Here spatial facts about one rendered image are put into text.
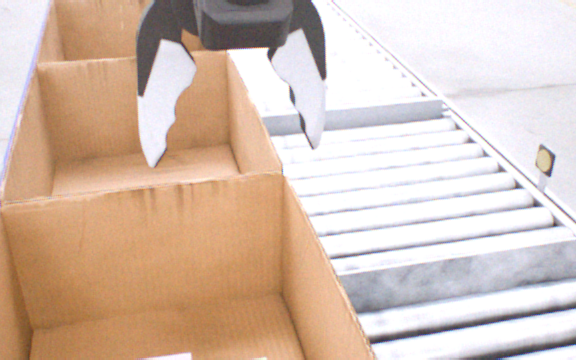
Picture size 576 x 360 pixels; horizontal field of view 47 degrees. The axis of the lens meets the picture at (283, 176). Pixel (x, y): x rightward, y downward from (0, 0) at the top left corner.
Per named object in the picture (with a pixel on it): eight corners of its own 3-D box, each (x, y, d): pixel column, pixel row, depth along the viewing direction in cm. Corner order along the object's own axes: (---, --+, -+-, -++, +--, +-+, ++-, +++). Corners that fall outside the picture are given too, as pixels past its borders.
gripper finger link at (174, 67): (151, 137, 49) (199, 24, 45) (156, 175, 44) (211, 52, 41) (110, 123, 48) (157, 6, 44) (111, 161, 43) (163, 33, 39)
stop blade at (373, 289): (595, 279, 106) (609, 234, 101) (321, 325, 97) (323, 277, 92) (592, 277, 106) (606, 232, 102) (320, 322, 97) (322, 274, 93)
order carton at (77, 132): (287, 294, 78) (287, 170, 70) (28, 334, 72) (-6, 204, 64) (233, 146, 111) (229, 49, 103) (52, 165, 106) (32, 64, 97)
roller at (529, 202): (539, 218, 125) (544, 195, 122) (272, 256, 114) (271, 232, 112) (524, 204, 129) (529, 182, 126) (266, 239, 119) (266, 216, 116)
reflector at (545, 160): (546, 205, 124) (558, 154, 118) (541, 206, 124) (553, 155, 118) (531, 192, 128) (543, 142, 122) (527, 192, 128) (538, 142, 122)
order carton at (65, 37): (233, 146, 111) (229, 50, 103) (52, 165, 105) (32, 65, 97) (204, 66, 144) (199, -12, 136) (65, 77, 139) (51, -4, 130)
